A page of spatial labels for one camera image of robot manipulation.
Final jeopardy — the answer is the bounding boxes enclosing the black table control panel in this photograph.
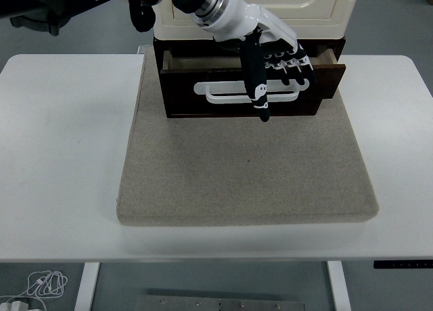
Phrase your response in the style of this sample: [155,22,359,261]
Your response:
[373,260,433,270]

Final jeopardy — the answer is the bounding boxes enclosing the white coiled cable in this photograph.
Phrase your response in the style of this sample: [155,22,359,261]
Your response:
[0,270,68,311]

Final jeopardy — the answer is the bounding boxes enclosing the dark wooden drawer housing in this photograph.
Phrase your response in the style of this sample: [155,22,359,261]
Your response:
[152,37,346,119]

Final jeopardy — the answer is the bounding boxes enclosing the white drawer handle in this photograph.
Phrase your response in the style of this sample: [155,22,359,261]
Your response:
[193,79,311,105]

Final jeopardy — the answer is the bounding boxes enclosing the cream cabinet body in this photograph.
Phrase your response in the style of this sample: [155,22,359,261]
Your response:
[152,0,361,41]

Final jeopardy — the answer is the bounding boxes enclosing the dark wooden drawer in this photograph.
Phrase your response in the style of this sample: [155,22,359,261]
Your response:
[160,45,346,119]

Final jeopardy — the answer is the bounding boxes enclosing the white table leg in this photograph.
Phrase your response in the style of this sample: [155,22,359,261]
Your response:
[73,262,101,311]
[326,260,352,311]

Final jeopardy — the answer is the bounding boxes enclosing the beige fabric mat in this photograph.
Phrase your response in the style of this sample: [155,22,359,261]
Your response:
[116,47,380,227]

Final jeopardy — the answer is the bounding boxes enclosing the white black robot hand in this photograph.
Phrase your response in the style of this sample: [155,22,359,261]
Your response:
[189,0,317,123]

